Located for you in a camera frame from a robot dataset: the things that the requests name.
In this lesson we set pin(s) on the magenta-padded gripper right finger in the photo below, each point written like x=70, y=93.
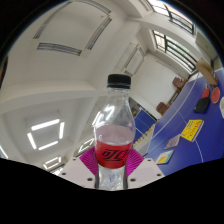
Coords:
x=146, y=171

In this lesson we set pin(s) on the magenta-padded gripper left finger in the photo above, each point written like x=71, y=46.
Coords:
x=75, y=171

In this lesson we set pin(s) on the clear red-labelled drink bottle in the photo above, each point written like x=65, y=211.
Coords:
x=114, y=133

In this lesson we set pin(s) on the small colourful book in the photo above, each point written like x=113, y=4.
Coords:
x=164, y=157

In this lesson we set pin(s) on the small grey book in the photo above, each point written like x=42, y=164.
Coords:
x=173, y=141

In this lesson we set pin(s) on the ceiling light strips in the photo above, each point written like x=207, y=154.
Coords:
x=46, y=133

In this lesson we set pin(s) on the blue folding partition panels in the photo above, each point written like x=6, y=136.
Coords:
x=144, y=120

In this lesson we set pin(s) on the yellow book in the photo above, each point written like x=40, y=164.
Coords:
x=192, y=130

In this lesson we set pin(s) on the black pouch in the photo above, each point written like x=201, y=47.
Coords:
x=202, y=105

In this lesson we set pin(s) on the ceiling air conditioner unit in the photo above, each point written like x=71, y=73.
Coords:
x=134, y=60
x=71, y=30

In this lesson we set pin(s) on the tall black-framed glass doors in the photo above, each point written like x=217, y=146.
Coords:
x=175, y=50

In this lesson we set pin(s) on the wide black-framed window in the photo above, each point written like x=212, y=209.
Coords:
x=171, y=15

